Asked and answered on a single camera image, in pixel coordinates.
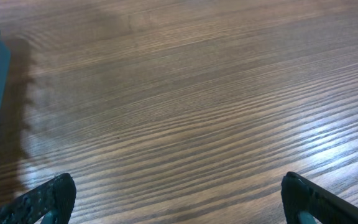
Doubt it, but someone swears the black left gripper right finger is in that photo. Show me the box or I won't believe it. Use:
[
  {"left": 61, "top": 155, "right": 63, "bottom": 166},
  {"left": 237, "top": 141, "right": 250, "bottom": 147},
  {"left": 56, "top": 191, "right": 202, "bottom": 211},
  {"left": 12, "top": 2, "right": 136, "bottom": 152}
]
[{"left": 281, "top": 172, "right": 358, "bottom": 224}]

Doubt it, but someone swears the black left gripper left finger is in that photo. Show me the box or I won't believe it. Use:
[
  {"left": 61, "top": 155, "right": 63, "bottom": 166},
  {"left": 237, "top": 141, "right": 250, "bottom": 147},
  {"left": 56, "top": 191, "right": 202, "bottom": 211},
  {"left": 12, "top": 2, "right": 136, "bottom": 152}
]
[{"left": 0, "top": 173, "right": 76, "bottom": 224}]

